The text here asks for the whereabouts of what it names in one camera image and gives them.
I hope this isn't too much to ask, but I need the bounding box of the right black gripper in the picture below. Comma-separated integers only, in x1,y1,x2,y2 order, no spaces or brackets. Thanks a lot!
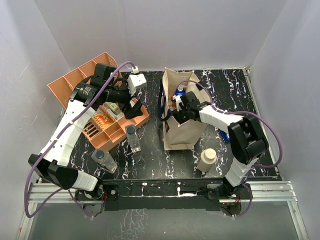
169,106,196,132

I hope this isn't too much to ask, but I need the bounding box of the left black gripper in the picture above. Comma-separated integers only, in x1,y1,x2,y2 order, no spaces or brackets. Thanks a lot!
104,74,143,118

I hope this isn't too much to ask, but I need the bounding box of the orange bottle blue cap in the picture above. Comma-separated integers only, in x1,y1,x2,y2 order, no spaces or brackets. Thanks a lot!
174,85,186,97

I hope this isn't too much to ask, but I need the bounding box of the beige canvas tote bag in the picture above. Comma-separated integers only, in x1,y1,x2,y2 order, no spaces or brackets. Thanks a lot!
157,68,211,151

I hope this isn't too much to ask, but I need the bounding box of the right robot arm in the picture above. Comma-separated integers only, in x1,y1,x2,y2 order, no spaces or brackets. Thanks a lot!
172,91,269,199

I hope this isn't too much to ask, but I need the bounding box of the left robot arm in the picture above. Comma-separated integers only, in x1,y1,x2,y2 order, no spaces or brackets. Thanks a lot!
26,61,146,200

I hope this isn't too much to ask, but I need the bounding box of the beige small carton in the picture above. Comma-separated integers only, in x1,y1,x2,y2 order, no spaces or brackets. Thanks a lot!
105,101,121,115

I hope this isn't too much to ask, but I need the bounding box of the orange snack packet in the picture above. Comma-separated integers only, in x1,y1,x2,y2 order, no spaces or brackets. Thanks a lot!
93,113,115,130

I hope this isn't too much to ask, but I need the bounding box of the pink plastic desk organizer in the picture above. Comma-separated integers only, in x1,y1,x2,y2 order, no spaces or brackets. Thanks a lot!
47,52,150,151

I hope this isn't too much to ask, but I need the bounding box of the upright clear square bottle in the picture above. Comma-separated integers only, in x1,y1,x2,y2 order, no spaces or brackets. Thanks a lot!
125,124,141,153

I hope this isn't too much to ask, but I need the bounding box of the cream cylindrical bottle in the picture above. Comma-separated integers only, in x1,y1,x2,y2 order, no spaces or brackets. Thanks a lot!
197,148,217,172

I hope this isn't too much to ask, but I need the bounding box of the tilted clear square bottle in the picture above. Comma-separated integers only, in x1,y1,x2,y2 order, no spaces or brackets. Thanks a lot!
91,149,118,174

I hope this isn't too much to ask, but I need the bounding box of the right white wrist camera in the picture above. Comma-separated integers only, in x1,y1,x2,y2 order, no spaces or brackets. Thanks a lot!
171,95,182,112

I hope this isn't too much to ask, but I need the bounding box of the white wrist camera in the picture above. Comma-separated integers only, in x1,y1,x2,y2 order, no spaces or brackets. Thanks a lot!
127,66,147,97
171,95,182,112

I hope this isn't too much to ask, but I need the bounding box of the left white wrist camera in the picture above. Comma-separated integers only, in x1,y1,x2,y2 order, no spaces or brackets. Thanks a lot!
127,66,147,97

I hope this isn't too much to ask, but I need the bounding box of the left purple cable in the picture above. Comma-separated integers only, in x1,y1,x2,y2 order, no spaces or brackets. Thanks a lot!
23,60,140,219

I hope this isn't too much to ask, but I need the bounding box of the purple cable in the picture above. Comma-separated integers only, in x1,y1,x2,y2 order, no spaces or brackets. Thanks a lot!
177,80,284,217
23,60,140,219

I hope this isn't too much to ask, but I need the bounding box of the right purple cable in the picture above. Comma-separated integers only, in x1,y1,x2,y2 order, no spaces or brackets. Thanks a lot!
177,80,284,217

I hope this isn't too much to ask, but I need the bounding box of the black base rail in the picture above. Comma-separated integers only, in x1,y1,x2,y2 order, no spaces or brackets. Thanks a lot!
75,178,253,211

